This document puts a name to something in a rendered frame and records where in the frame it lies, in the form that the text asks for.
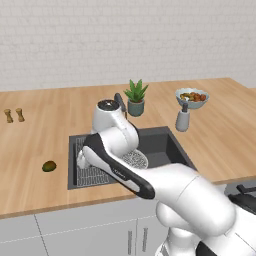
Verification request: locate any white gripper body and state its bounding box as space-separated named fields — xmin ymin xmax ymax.
xmin=76 ymin=149 xmax=90 ymax=170

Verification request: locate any grey ribbed sink mat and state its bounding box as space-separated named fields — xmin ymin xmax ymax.
xmin=75 ymin=135 xmax=118 ymax=187

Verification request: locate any green mango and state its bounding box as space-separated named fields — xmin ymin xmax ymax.
xmin=41 ymin=160 xmax=58 ymax=173

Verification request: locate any white mesh colander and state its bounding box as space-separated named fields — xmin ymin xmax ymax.
xmin=120 ymin=148 xmax=150 ymax=170

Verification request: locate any black sink faucet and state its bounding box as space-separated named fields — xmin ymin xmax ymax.
xmin=113 ymin=92 xmax=129 ymax=118

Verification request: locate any dark grey sink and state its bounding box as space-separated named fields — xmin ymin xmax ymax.
xmin=67 ymin=125 xmax=198 ymax=191

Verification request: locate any wooden shaker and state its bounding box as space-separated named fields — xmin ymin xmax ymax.
xmin=15 ymin=107 xmax=26 ymax=123
xmin=3 ymin=108 xmax=15 ymax=124

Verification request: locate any green plant in grey pot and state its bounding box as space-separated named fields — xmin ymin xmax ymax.
xmin=123 ymin=78 xmax=150 ymax=118

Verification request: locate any grey drawer front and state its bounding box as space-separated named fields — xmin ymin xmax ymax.
xmin=0 ymin=214 xmax=46 ymax=256

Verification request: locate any narrow grey cupboard door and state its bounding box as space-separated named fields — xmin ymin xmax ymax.
xmin=135 ymin=198 xmax=172 ymax=256

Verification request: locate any grey soap dispenser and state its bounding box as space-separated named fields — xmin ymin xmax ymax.
xmin=175 ymin=102 xmax=191 ymax=133

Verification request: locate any pale blue fruit bowl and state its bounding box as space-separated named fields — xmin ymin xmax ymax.
xmin=175 ymin=87 xmax=211 ymax=110

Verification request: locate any black hob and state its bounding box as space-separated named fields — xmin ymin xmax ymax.
xmin=224 ymin=180 xmax=256 ymax=216

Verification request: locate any grey cupboard handle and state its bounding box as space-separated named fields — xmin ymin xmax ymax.
xmin=142 ymin=227 xmax=148 ymax=253
xmin=126 ymin=229 xmax=133 ymax=256

